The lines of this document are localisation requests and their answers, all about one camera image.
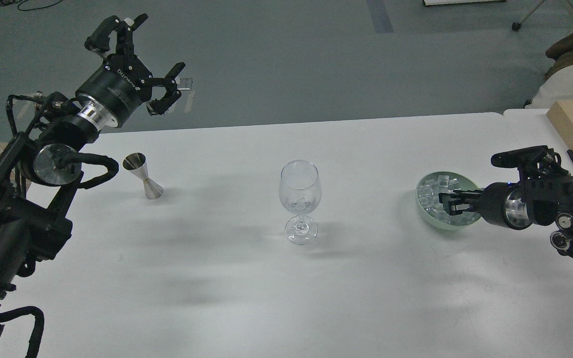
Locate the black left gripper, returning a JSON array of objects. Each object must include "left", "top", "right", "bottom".
[{"left": 75, "top": 13, "right": 186, "bottom": 128}]

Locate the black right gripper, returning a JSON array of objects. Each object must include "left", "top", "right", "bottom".
[{"left": 438, "top": 182, "right": 532, "bottom": 230}]

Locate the steel cocktail jigger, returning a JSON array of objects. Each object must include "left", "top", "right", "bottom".
[{"left": 122, "top": 153, "right": 164, "bottom": 200}]

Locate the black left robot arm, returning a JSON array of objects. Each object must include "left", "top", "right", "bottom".
[{"left": 0, "top": 14, "right": 185, "bottom": 358}]

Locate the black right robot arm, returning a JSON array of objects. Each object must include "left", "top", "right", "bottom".
[{"left": 439, "top": 145, "right": 573, "bottom": 259}]

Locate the green bowl of ice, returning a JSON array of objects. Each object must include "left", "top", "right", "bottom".
[{"left": 415, "top": 172, "right": 480, "bottom": 231}]

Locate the clear wine glass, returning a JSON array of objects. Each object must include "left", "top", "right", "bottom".
[{"left": 278, "top": 160, "right": 321, "bottom": 245}]

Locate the black floor cable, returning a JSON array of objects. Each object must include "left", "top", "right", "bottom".
[{"left": 0, "top": 0, "right": 63, "bottom": 21}]

